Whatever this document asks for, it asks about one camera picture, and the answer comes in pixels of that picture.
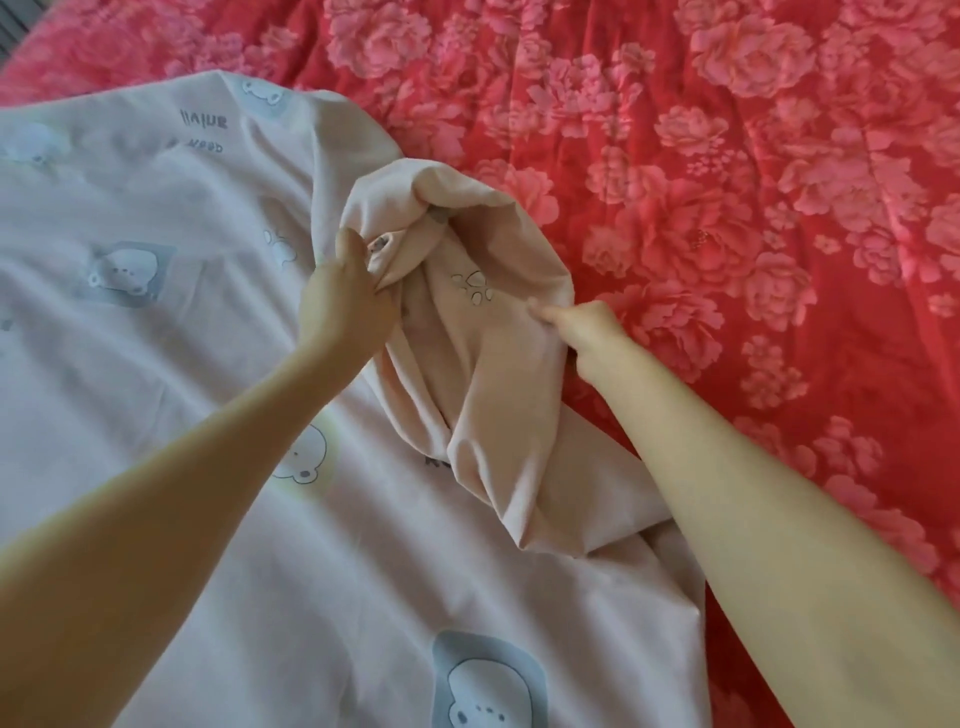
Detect person's left hand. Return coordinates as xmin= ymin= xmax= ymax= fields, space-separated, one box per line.
xmin=297 ymin=228 xmax=407 ymax=371

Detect person's right hand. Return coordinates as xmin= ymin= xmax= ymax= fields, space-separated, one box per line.
xmin=525 ymin=297 xmax=641 ymax=390

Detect pink bear print bedsheet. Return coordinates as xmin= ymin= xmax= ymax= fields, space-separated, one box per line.
xmin=0 ymin=70 xmax=714 ymax=728

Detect person's left forearm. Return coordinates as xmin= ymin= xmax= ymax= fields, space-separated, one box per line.
xmin=0 ymin=337 xmax=377 ymax=728

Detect person's right forearm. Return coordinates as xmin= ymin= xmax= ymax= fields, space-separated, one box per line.
xmin=577 ymin=352 xmax=960 ymax=728

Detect red floral mattress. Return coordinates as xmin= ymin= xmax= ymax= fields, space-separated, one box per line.
xmin=0 ymin=0 xmax=960 ymax=728

